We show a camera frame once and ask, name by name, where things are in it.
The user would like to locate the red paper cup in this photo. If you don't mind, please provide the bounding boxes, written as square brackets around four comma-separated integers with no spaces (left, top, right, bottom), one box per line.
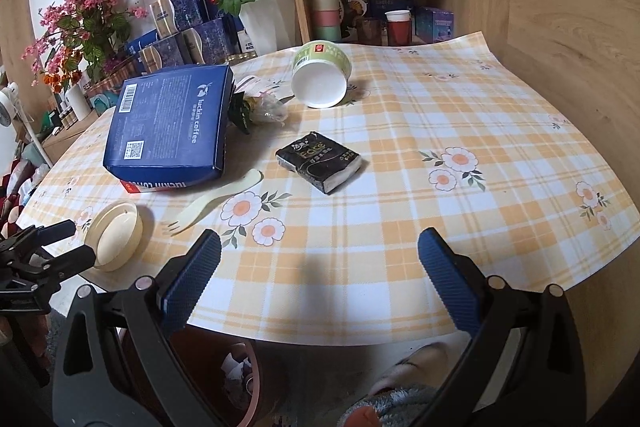
[385,10,413,46]

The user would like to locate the woven print planter box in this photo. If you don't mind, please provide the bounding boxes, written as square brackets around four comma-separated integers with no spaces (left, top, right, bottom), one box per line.
[85,57,143,112]

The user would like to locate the white and blue box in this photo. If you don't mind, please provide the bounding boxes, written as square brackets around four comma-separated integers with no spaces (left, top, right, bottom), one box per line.
[235,27,256,55]

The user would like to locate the black tissue packet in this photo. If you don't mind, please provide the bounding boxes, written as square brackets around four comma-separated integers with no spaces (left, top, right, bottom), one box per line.
[275,131,363,194]

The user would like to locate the white desk fan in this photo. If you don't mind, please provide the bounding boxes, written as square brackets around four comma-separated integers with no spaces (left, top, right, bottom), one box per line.
[0,83,53,168]

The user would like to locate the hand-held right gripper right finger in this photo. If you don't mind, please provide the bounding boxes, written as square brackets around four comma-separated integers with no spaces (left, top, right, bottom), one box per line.
[417,228,587,427]

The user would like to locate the large dark blue cardboard box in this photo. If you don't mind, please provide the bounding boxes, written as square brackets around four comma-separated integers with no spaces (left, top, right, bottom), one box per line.
[102,63,236,195]

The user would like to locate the crumpled white paper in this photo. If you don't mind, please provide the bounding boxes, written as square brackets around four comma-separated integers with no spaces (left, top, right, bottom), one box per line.
[220,347,256,395]

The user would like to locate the white faceted vase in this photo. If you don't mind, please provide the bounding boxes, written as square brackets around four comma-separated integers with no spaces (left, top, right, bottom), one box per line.
[238,0,297,56]

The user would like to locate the person's fuzzy slipper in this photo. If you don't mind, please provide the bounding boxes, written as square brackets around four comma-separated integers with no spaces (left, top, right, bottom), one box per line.
[370,342,463,400]

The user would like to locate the clear plastic wrapper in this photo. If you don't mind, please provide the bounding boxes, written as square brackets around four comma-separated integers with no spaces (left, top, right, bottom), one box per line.
[227,76,291,135]

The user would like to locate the orange artificial flowers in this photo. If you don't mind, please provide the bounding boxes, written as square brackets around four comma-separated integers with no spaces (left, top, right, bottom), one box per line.
[42,52,83,92]

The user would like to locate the dark blue snack packet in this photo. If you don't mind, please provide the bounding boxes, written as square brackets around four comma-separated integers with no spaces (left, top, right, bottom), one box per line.
[336,0,372,32]

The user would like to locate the brown trash bin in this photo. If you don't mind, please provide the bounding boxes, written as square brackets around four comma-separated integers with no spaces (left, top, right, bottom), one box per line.
[122,332,281,427]

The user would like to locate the cream round plastic lid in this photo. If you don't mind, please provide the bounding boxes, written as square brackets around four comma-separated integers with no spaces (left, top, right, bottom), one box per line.
[83,201,143,272]

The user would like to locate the stack of pastel paper cups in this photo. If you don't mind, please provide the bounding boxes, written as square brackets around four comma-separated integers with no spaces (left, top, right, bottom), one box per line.
[311,0,343,42]

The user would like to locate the person's grey fleece clothing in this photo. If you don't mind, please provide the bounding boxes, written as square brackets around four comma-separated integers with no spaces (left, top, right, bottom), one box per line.
[340,384,451,427]

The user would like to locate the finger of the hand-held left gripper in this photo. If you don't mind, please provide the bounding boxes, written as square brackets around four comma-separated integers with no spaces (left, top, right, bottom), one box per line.
[0,220,77,258]
[22,245,96,280]

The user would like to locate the white ribbed vase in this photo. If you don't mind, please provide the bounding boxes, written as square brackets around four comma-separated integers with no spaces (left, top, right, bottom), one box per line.
[65,82,92,120]

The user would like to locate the wooden sideboard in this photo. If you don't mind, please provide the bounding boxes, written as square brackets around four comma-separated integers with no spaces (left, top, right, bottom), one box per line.
[40,107,121,168]

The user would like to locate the flat blue box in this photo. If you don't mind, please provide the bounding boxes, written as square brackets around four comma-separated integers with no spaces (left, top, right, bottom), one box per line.
[125,32,161,58]

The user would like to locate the pile of printed cloth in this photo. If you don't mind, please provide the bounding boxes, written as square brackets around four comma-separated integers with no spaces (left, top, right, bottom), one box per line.
[0,147,48,233]

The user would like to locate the light blue purple box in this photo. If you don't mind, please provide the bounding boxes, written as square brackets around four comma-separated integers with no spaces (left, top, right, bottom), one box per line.
[415,6,455,44]

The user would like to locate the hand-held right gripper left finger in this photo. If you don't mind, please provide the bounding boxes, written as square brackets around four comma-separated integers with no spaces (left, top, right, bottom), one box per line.
[51,229,223,427]

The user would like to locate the cream plastic fork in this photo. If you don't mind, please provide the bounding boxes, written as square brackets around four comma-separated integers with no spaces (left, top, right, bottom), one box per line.
[161,169,263,236]

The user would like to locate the white paper bowl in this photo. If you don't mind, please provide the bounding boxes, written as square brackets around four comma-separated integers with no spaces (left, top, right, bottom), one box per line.
[291,40,352,109]

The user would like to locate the brown glass cup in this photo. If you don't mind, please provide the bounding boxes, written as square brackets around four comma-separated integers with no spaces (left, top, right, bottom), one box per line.
[356,18,383,44]

